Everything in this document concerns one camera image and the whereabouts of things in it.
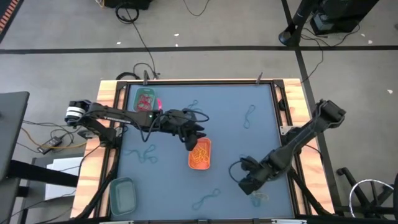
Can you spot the red rubber band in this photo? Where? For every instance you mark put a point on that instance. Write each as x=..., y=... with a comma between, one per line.
x=147, y=99
x=149, y=105
x=143, y=108
x=141, y=102

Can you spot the blue table mat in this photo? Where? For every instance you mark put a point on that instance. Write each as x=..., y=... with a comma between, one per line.
x=174, y=186

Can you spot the black desk beam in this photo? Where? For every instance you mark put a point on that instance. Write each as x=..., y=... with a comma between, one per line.
x=43, y=174

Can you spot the black pole stand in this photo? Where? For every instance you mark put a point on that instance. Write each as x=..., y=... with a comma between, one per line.
x=290, y=35

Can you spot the pink tag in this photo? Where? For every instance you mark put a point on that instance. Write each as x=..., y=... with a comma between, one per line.
x=159, y=104

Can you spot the grey desk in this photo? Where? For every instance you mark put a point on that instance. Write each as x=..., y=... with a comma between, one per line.
x=12, y=124

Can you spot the black equipment box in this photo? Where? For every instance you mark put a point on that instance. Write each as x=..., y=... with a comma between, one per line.
x=342, y=15

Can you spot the white metal bracket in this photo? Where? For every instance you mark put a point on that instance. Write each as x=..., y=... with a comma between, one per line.
x=116, y=222
x=289, y=221

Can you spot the orange plastic basket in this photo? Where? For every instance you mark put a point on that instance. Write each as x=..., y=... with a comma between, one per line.
x=205, y=167

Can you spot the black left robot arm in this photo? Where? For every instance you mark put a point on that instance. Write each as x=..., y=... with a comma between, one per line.
x=118, y=117

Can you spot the black chair base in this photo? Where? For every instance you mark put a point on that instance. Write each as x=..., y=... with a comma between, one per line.
x=348, y=174

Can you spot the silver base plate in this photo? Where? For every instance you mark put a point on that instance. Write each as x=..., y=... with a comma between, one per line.
x=283, y=130

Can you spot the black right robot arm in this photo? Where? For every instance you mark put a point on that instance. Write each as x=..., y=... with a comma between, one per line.
x=298, y=144

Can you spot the white board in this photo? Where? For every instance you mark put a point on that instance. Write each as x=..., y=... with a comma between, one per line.
x=66, y=165

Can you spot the black table frame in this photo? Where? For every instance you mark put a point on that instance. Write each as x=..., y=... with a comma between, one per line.
x=202, y=82

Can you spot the striped floor mat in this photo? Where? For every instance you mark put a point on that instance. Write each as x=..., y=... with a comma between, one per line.
x=7, y=15

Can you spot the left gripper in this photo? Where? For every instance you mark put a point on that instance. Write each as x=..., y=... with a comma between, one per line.
x=174, y=123

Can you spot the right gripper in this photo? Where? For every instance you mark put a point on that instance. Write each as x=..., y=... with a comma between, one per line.
x=261, y=169

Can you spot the black power adapter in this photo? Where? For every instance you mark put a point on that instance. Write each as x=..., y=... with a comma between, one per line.
x=49, y=143

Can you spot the grey clamp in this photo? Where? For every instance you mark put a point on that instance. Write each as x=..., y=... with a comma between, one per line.
x=258, y=79
x=145, y=77

